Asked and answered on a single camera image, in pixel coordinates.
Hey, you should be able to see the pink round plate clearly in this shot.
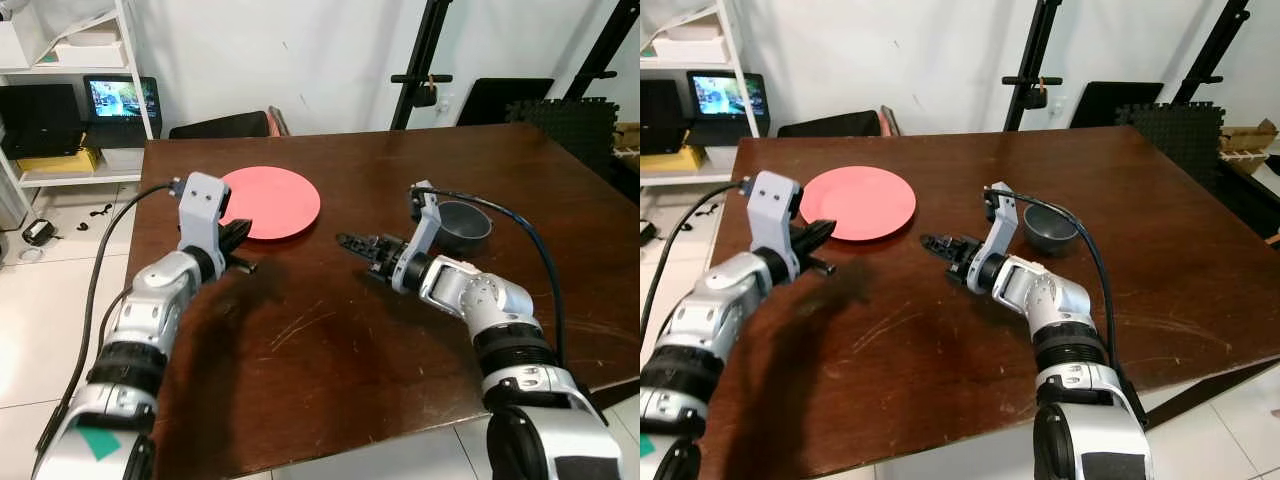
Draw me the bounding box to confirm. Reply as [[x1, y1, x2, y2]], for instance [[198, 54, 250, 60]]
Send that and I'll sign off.
[[798, 165, 917, 243], [218, 166, 322, 242]]

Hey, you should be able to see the dark grey bowl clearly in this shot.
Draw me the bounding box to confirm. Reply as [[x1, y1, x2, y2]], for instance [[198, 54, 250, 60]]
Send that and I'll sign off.
[[437, 201, 494, 256], [1021, 202, 1082, 256]]

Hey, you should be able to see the low black chair back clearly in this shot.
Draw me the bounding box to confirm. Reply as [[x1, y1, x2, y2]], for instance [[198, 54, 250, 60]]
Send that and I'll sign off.
[[168, 111, 273, 140], [777, 110, 884, 140]]

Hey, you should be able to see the yellow flat box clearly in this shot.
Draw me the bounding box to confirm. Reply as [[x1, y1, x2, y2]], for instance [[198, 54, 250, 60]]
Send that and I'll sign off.
[[640, 145, 707, 174], [14, 148, 102, 182]]

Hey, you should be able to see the black laptop with lit screen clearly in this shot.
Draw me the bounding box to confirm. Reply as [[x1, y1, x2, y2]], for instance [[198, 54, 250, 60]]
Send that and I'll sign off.
[[83, 74, 164, 142], [686, 70, 772, 137]]

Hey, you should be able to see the white metal shelf unit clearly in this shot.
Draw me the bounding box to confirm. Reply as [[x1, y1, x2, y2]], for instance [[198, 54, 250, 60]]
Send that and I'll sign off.
[[0, 0, 157, 233], [640, 0, 767, 193]]

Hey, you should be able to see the black tripod stand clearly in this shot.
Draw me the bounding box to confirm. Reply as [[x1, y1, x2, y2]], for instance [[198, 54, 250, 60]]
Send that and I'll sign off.
[[1171, 0, 1254, 107], [1001, 0, 1064, 132], [389, 0, 454, 132], [562, 0, 641, 102]]

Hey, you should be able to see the black box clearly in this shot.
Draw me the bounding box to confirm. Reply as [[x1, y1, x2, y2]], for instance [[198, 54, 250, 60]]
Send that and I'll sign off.
[[640, 78, 690, 157], [0, 84, 86, 160]]

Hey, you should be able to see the square black chair back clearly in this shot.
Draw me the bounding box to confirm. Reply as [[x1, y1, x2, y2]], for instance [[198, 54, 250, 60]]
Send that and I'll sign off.
[[457, 78, 556, 128], [1067, 81, 1166, 130]]

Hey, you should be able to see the black foam puzzle mat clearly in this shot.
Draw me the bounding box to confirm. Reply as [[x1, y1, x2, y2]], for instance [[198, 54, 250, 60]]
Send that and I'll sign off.
[[504, 98, 622, 183], [1116, 102, 1227, 188]]

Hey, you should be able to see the large white flat box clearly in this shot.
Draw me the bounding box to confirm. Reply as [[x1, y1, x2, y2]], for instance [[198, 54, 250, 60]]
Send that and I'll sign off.
[[650, 25, 730, 65], [54, 30, 127, 69]]

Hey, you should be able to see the dark wooden table leg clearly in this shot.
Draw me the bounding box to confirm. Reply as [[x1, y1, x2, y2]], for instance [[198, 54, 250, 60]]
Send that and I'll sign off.
[[1144, 362, 1280, 432], [590, 376, 641, 412]]

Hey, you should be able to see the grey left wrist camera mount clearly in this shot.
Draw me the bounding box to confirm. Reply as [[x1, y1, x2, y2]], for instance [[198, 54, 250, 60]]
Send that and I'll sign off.
[[747, 170, 804, 257], [177, 172, 234, 257]]

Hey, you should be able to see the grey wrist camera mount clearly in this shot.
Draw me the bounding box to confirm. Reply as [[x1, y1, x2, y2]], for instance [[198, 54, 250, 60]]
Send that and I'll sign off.
[[984, 182, 1020, 264], [411, 182, 444, 267], [177, 172, 234, 257], [747, 170, 804, 257]]

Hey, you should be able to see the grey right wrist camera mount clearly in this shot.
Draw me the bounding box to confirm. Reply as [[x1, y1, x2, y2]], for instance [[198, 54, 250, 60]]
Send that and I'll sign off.
[[411, 182, 444, 267], [984, 182, 1020, 264]]

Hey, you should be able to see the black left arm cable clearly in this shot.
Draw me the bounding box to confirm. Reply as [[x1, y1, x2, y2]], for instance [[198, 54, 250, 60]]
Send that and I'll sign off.
[[640, 179, 753, 343], [34, 182, 184, 457]]

